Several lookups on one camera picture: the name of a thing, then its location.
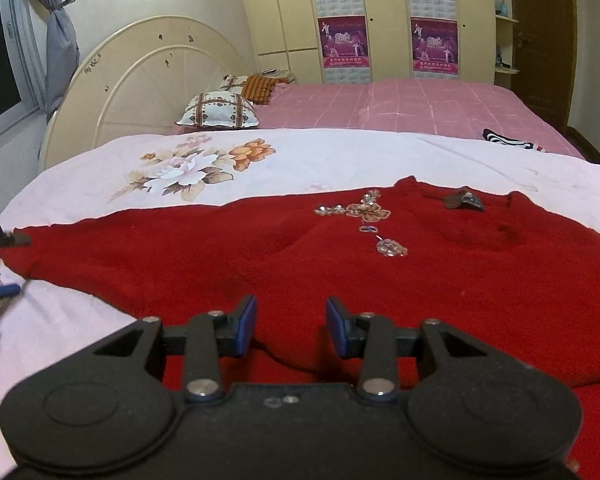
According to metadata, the small white patterned pillow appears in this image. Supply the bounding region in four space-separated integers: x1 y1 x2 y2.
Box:
220 74 253 96

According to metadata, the red knitted sweater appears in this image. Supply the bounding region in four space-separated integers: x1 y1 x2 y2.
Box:
0 176 600 480

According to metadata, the large white patterned pillow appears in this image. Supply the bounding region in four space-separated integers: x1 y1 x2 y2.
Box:
175 91 261 129

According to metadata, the cream wardrobe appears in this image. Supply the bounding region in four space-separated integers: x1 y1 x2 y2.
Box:
237 0 496 86

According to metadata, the brown wooden door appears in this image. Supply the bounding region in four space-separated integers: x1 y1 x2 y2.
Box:
507 0 578 128

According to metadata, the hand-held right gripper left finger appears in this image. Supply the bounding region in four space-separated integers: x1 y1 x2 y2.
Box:
84 295 258 405

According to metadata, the striped folded cloth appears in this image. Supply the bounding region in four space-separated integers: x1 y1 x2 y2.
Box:
482 128 545 152

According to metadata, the white floral blanket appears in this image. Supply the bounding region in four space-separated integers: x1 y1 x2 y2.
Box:
0 127 600 480

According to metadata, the grey tied curtain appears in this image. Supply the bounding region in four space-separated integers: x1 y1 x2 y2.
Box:
17 0 81 111

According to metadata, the dark clothing tag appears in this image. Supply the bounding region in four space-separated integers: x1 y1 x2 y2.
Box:
442 189 486 212

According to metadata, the cream corner shelf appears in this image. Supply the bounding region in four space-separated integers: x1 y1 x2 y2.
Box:
490 0 521 83

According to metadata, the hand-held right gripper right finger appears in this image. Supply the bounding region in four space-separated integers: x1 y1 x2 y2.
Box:
326 296 497 405

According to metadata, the orange striped pillow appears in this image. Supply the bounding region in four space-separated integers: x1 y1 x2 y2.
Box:
241 75 286 106

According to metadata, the pink checked bed sheet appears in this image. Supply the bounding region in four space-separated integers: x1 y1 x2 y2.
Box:
167 79 583 158

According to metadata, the wooden bed frame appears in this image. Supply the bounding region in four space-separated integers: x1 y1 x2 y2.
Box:
565 125 600 171

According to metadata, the cream round headboard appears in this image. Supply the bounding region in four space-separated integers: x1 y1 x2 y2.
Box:
39 15 253 171

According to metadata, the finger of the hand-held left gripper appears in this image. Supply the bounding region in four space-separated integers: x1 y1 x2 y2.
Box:
0 282 23 317
0 230 32 250

